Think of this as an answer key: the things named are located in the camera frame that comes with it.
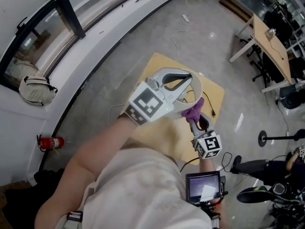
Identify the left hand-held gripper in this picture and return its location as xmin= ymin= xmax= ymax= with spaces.
xmin=123 ymin=67 xmax=193 ymax=126

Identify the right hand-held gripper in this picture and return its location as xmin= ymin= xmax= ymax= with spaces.
xmin=189 ymin=114 xmax=223 ymax=160

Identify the purple cloth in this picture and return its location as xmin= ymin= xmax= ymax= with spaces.
xmin=181 ymin=97 xmax=205 ymax=125

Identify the white table lamp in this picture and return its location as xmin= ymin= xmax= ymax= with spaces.
xmin=137 ymin=67 xmax=203 ymax=120

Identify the person's left forearm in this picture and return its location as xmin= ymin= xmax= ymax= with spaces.
xmin=71 ymin=115 xmax=139 ymax=176

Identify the person's right forearm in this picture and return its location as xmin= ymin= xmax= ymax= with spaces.
xmin=199 ymin=156 xmax=227 ymax=229

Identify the wooden desk with white legs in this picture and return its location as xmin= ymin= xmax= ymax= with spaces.
xmin=229 ymin=13 xmax=296 ymax=94

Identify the low wooden table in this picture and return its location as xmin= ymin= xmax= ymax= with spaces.
xmin=120 ymin=52 xmax=226 ymax=166

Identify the small black monitor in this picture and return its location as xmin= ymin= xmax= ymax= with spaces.
xmin=185 ymin=170 xmax=228 ymax=206

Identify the black light stand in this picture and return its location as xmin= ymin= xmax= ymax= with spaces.
xmin=258 ymin=129 xmax=305 ymax=148

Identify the black office chair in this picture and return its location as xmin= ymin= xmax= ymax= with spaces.
xmin=239 ymin=38 xmax=259 ymax=57
xmin=250 ymin=53 xmax=286 ymax=83

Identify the black low chair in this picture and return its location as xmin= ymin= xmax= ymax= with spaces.
xmin=236 ymin=185 xmax=302 ymax=205

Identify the person in white shirt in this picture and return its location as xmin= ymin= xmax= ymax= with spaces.
xmin=57 ymin=146 xmax=213 ymax=229

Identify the wooden step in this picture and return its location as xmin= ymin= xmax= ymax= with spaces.
xmin=219 ymin=0 xmax=253 ymax=23

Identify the silver kettle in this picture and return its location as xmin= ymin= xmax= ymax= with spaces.
xmin=265 ymin=27 xmax=277 ymax=39

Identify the red fire extinguisher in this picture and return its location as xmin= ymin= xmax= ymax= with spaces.
xmin=36 ymin=134 xmax=65 ymax=152

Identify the beige backpack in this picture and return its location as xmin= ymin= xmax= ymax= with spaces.
xmin=18 ymin=75 xmax=58 ymax=107

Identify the black bag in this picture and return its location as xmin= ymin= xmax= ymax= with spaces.
xmin=4 ymin=167 xmax=65 ymax=229

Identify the black lamp power cord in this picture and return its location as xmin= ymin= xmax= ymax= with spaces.
xmin=185 ymin=89 xmax=217 ymax=118

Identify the black rig cable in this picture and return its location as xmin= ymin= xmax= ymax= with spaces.
xmin=180 ymin=156 xmax=200 ymax=173

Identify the black floor cable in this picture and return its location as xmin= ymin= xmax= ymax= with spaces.
xmin=221 ymin=151 xmax=239 ymax=174

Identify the thin dark wire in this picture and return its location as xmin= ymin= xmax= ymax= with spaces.
xmin=270 ymin=38 xmax=285 ymax=61

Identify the harness strap with buckle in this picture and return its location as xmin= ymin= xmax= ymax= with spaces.
xmin=66 ymin=210 xmax=84 ymax=223

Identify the black window handle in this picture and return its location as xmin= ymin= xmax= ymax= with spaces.
xmin=16 ymin=17 xmax=28 ymax=30

